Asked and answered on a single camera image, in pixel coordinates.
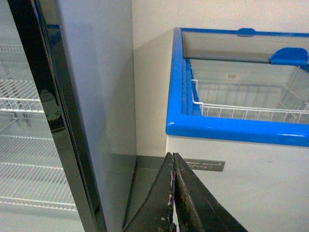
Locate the upright glass door fridge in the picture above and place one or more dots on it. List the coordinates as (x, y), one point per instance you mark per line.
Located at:
(67, 115)

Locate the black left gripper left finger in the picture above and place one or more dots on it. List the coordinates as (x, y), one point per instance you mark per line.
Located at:
(150, 205)

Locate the white chest freezer blue rim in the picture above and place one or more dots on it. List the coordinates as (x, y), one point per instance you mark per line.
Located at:
(265, 181)

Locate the silver brand logo plate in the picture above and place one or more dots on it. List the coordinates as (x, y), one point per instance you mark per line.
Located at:
(206, 165)

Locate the white wire freezer basket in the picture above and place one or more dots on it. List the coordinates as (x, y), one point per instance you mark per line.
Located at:
(270, 97)

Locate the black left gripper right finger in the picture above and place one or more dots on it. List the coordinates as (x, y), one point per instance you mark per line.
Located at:
(197, 209)

